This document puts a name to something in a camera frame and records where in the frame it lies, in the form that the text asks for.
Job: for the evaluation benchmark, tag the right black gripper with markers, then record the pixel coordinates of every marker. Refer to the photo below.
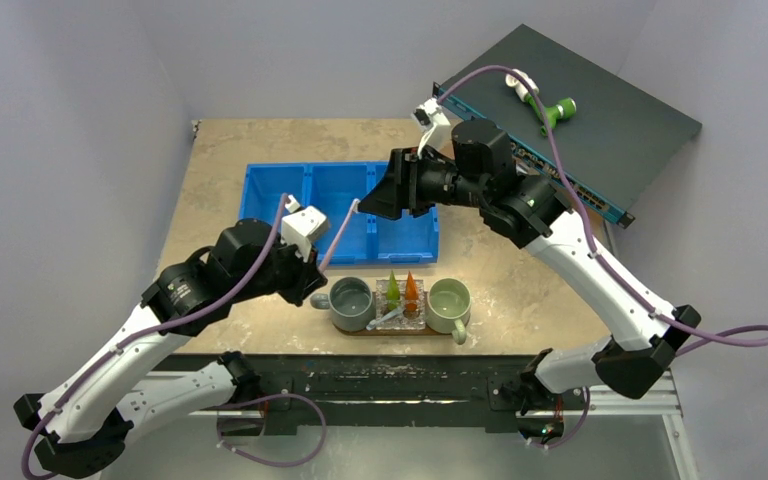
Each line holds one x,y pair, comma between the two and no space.
409,183

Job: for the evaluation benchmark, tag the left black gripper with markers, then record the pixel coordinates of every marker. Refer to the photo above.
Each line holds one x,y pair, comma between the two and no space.
307,278

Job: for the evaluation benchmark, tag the pale green ceramic mug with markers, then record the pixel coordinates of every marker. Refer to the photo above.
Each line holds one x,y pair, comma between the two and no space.
449,309

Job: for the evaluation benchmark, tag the brown oval wooden tray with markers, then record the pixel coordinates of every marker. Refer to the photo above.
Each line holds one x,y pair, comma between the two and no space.
390,332

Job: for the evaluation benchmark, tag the green toothpaste tube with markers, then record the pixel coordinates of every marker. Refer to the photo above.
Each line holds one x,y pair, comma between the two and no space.
393,294

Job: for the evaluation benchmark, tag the black aluminium base frame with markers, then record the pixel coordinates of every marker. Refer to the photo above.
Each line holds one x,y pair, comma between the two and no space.
423,391

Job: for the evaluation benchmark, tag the grey ceramic mug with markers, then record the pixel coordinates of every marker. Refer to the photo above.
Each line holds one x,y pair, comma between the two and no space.
350,304

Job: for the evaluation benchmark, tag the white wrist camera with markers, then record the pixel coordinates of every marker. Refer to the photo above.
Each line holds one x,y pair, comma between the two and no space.
434,124
302,227

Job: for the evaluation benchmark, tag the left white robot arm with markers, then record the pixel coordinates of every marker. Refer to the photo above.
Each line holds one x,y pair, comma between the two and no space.
85,424

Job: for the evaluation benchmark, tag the orange toothpaste tube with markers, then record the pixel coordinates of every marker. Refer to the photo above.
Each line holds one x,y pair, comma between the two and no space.
411,295

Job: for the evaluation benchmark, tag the clear acrylic holder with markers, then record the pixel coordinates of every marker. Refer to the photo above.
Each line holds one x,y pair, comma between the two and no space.
406,320

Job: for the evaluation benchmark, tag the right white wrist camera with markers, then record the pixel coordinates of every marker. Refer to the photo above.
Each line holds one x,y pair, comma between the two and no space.
434,124

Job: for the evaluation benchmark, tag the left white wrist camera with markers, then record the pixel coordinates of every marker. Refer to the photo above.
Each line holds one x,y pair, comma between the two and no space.
302,227

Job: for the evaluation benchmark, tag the blue plastic bin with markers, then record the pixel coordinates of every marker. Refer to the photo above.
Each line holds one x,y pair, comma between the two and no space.
330,187

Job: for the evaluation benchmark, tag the dark network switch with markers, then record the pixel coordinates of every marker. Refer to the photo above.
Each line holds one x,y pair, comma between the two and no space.
618,141

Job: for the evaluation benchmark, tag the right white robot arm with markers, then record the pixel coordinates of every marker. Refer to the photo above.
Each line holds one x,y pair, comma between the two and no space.
645,330

